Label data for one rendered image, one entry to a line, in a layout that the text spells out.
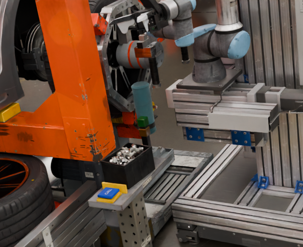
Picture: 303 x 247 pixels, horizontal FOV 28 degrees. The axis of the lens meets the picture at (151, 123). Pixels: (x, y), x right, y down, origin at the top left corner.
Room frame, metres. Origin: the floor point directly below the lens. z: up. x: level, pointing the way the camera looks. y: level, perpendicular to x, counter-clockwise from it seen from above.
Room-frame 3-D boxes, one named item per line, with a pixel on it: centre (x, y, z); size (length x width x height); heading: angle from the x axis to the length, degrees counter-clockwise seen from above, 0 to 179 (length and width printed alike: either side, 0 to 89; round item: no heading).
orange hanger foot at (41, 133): (2.79, 0.58, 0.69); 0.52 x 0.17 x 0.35; 59
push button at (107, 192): (2.30, 0.23, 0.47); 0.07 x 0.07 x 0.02; 59
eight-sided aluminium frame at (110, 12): (3.02, 0.06, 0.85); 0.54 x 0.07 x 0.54; 149
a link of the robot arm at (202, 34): (2.56, -0.29, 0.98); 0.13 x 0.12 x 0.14; 42
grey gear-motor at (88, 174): (2.93, 0.42, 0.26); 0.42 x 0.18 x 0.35; 59
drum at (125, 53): (2.98, 0.00, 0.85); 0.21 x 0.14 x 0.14; 59
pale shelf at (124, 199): (2.44, 0.14, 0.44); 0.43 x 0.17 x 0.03; 149
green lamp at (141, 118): (2.61, 0.04, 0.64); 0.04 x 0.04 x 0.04; 59
